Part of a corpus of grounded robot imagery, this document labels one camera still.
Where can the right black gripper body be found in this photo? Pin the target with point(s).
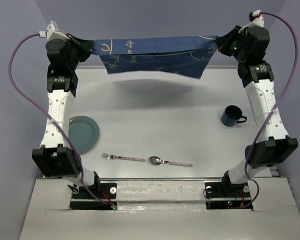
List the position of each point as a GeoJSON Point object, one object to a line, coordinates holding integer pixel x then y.
{"type": "Point", "coordinates": [232, 45]}

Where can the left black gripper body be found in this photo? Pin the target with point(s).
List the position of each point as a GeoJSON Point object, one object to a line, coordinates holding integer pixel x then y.
{"type": "Point", "coordinates": [78, 53]}

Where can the blue cloth placemat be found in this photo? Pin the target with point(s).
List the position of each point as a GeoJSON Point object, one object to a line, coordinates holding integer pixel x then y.
{"type": "Point", "coordinates": [183, 55]}

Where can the dark blue mug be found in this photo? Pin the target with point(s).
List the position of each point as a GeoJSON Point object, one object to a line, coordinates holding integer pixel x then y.
{"type": "Point", "coordinates": [232, 115]}

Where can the teal ceramic plate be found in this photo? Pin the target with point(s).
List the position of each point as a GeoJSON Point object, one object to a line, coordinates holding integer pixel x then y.
{"type": "Point", "coordinates": [83, 132]}

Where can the pink handled fork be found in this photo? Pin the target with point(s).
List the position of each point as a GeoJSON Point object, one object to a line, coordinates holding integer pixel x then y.
{"type": "Point", "coordinates": [116, 157]}

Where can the pink handled spoon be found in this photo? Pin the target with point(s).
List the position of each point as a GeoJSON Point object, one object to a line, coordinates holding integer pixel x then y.
{"type": "Point", "coordinates": [155, 160]}

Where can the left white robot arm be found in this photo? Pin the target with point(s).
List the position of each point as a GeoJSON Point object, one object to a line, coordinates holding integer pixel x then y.
{"type": "Point", "coordinates": [56, 156]}

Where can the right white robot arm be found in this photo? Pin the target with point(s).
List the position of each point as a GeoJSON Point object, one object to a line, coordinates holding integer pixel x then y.
{"type": "Point", "coordinates": [272, 144]}

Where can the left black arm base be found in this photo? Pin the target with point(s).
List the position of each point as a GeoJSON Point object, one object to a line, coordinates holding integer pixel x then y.
{"type": "Point", "coordinates": [101, 200]}

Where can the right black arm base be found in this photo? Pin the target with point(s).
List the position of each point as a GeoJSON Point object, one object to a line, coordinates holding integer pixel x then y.
{"type": "Point", "coordinates": [220, 196]}

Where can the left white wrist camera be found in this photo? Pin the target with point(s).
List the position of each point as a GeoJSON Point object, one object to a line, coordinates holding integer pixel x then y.
{"type": "Point", "coordinates": [52, 32]}

